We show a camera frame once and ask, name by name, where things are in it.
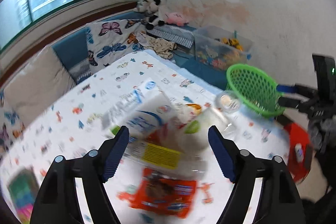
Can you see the blue white patterned cloth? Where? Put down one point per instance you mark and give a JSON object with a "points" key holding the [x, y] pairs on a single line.
{"points": [[174, 34]]}

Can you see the beige patterned clothing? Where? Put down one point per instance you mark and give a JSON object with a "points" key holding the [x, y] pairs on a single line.
{"points": [[160, 46]]}

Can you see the butterfly print pillow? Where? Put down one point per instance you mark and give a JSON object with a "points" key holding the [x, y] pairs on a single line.
{"points": [[109, 41]]}

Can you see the clear toy storage box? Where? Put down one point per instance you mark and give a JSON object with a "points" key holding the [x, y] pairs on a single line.
{"points": [[220, 48]]}

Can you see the butterfly pillow left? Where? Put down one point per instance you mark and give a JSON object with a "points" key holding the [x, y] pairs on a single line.
{"points": [[11, 127]]}

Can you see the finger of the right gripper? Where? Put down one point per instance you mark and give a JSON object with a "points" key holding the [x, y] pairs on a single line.
{"points": [[295, 104], [295, 89]]}

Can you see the pink plush toy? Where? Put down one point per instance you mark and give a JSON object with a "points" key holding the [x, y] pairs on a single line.
{"points": [[176, 18]]}

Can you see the plastic bottle yellow label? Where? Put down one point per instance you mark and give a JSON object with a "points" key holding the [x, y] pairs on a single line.
{"points": [[165, 160]]}

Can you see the large paper cup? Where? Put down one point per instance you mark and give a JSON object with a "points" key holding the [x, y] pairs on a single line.
{"points": [[192, 138]]}

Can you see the black white cow plush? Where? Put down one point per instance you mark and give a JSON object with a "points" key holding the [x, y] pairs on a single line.
{"points": [[155, 12]]}

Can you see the orange snack bag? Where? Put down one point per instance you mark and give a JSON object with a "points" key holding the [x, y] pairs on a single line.
{"points": [[161, 194]]}

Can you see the small pudding cup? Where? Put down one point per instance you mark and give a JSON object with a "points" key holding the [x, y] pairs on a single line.
{"points": [[228, 102]]}

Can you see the right gloved hand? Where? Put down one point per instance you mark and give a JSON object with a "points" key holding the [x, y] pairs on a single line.
{"points": [[322, 133]]}

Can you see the green plastic basket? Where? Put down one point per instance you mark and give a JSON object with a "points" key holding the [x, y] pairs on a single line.
{"points": [[255, 88]]}

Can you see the white blue milk carton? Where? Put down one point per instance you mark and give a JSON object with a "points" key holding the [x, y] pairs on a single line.
{"points": [[143, 110]]}

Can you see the cartoon print table cloth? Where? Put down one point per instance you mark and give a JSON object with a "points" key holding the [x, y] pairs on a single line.
{"points": [[77, 123]]}

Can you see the beige cushion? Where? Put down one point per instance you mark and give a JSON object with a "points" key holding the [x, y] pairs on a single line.
{"points": [[38, 85]]}

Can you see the colourful marker case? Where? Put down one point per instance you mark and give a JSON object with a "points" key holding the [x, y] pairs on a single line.
{"points": [[23, 189]]}

